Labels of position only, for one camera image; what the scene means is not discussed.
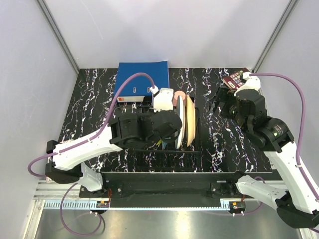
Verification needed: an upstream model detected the white watermelon pattern plate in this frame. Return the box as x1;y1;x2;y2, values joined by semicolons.
174;95;187;150

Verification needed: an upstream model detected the peach floral plate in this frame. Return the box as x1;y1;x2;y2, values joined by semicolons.
186;95;196;147

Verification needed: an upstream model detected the teal scalloped plate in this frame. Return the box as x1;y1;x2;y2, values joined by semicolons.
162;140;168;150

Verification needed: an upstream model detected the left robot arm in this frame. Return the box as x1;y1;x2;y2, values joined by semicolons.
45;110;182;197

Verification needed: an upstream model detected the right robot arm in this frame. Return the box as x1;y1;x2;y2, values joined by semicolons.
210;86;319;229

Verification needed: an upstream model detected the pink plastic cup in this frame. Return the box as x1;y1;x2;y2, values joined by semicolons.
172;91;186;107

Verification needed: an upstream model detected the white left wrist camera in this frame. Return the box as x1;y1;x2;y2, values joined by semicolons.
150;86;174;113

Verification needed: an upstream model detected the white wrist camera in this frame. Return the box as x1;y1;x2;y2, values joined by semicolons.
150;86;174;113
234;72;261;96

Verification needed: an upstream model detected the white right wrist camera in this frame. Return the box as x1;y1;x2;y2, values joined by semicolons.
234;72;261;96

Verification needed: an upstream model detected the black wire dish rack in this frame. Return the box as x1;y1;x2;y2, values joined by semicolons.
127;107;202;172

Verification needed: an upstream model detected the blue ring binder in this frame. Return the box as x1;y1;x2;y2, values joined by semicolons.
115;61;169;103

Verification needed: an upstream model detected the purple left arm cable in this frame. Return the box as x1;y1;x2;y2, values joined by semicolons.
27;72;159;178

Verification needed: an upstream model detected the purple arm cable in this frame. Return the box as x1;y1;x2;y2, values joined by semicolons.
27;72;159;178
249;72;319;202

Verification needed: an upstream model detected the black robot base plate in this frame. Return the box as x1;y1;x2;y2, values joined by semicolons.
79;170;256;209

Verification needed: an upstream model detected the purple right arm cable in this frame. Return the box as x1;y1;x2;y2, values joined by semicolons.
249;72;319;202

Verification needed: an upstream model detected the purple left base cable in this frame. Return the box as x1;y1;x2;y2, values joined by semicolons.
61;183;106;236

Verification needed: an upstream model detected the aluminium rail frame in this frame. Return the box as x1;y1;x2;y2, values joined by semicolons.
32;139;291;200

